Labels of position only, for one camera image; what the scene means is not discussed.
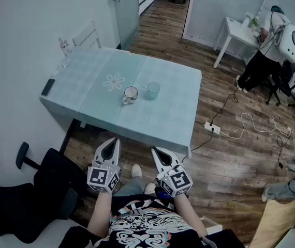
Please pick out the frosted glass door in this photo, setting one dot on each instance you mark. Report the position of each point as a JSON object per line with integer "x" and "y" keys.
{"x": 125, "y": 17}

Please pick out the person's black printed shirt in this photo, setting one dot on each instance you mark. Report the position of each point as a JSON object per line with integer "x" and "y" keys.
{"x": 150, "y": 226}

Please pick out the light teal flower tablecloth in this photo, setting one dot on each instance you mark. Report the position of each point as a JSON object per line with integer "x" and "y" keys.
{"x": 137, "y": 112}

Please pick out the white slatted chair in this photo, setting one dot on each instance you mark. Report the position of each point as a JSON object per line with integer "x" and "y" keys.
{"x": 86, "y": 36}

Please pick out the black smartphone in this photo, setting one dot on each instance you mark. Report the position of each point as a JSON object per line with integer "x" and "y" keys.
{"x": 48, "y": 87}

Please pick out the white hard-shell backpack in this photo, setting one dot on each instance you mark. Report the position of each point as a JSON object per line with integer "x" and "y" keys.
{"x": 292, "y": 43}

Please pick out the small white crumpled scrap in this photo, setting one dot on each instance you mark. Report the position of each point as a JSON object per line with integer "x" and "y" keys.
{"x": 56, "y": 72}

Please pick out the person's left forearm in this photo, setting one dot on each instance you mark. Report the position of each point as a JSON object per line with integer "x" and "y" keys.
{"x": 99, "y": 213}

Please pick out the clear plastic water bottle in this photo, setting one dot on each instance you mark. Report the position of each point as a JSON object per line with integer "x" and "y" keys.
{"x": 64, "y": 46}

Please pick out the black table leg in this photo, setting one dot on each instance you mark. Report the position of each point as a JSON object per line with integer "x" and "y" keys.
{"x": 68, "y": 136}

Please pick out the white frosted partition panel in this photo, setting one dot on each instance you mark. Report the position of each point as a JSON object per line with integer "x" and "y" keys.
{"x": 214, "y": 12}

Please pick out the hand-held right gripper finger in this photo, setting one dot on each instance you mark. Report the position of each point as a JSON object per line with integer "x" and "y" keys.
{"x": 174, "y": 160}
{"x": 158, "y": 165}

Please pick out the brown cardboard sheet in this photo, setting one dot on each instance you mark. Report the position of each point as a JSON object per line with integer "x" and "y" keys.
{"x": 277, "y": 223}

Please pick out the dark blue waist device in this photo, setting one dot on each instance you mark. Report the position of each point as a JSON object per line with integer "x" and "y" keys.
{"x": 164, "y": 194}

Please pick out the white side table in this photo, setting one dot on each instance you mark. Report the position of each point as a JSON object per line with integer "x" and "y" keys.
{"x": 238, "y": 32}

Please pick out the person's left white shoe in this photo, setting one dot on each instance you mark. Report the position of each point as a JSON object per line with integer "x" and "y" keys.
{"x": 136, "y": 170}

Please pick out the white plastic bottle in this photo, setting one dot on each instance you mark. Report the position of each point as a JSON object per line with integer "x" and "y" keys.
{"x": 245, "y": 21}

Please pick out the person's right white shoe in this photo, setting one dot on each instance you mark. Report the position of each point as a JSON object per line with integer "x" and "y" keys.
{"x": 150, "y": 188}

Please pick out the white power strip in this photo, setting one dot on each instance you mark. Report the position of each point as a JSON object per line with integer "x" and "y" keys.
{"x": 212, "y": 128}

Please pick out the person's right forearm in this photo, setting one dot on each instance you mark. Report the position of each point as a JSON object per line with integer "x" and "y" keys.
{"x": 189, "y": 216}

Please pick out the person's white shoe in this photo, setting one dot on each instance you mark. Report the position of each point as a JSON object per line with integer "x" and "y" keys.
{"x": 150, "y": 188}
{"x": 136, "y": 170}

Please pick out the white twisted paper scrap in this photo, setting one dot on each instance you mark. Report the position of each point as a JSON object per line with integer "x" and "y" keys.
{"x": 64, "y": 64}

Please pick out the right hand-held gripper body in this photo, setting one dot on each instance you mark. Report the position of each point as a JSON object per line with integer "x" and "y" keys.
{"x": 178, "y": 181}

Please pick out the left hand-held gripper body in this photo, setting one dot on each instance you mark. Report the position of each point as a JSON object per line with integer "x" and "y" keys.
{"x": 102, "y": 177}

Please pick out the white ceramic mug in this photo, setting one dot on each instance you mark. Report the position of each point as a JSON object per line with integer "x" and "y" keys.
{"x": 130, "y": 95}

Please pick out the small green plant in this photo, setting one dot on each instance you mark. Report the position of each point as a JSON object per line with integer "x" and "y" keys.
{"x": 254, "y": 22}

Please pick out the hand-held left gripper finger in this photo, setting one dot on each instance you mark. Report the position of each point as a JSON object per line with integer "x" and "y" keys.
{"x": 117, "y": 156}
{"x": 99, "y": 154}

